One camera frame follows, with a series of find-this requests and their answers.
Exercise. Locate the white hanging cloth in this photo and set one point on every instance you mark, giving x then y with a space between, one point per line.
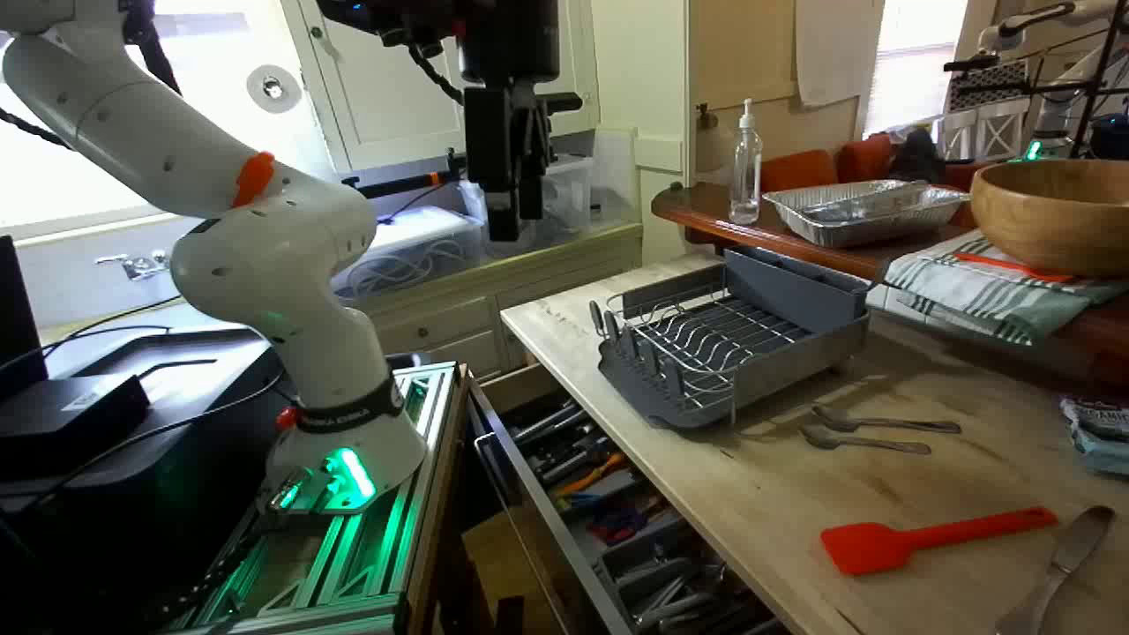
839 47

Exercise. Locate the brown wooden raised counter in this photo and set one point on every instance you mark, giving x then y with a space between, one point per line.
753 240

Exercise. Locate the white cabinet drawers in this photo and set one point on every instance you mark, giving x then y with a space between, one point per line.
469 312

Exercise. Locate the black tripod pole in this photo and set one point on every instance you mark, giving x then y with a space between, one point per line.
146 36

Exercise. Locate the black camera stand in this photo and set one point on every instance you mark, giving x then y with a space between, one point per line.
1087 57

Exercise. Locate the black boom with orange clamps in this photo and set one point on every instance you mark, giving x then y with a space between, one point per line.
407 177

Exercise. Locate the silver metal butter knife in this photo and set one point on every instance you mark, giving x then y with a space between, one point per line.
1063 564

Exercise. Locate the green striped dish towel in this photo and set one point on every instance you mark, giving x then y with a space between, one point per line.
988 288

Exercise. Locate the aluminium foil tray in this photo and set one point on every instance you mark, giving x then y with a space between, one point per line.
867 208

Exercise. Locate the black controller box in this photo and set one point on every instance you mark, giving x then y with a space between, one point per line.
66 417

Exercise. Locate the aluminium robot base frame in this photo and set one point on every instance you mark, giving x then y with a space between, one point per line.
353 564

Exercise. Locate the red silicone spatula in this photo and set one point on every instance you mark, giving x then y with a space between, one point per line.
870 548

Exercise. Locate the wooden bowl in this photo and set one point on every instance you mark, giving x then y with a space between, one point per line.
1053 214

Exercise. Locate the grey dish rack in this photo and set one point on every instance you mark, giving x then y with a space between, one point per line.
717 340

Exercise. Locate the black stereo camera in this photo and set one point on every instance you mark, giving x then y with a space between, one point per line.
566 98

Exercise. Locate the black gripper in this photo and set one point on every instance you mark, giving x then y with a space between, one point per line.
496 128

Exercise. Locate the open utensil drawer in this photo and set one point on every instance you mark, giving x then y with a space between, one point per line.
613 530

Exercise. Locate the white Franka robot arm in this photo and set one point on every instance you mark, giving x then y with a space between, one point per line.
143 128

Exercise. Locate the clear hand sanitizer bottle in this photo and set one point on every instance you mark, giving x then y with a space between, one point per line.
744 170

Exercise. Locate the clear plastic storage bin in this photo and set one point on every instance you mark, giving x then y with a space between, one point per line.
588 180
409 249

